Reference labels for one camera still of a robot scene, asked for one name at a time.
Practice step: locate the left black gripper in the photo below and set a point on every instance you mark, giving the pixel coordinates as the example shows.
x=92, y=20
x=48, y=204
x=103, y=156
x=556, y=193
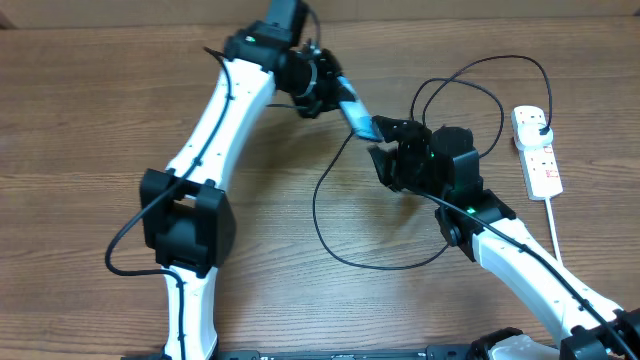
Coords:
x=330, y=87

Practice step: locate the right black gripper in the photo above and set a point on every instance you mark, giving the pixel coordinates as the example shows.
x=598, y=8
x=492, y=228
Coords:
x=403, y=134

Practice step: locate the blue Samsung Galaxy smartphone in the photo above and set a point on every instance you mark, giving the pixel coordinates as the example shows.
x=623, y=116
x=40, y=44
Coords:
x=355, y=112

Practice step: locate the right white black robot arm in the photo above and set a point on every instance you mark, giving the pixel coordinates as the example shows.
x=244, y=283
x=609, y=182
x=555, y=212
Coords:
x=443, y=166

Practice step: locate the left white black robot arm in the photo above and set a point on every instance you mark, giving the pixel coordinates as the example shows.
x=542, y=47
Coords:
x=185, y=212

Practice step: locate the white charger plug adapter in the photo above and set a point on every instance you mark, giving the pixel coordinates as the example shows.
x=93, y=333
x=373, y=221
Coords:
x=529, y=137

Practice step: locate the white power strip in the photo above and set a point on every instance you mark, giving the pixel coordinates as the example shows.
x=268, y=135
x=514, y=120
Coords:
x=540, y=169

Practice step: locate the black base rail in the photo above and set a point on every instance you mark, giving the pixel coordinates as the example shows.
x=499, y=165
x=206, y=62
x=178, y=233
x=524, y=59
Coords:
x=432, y=352

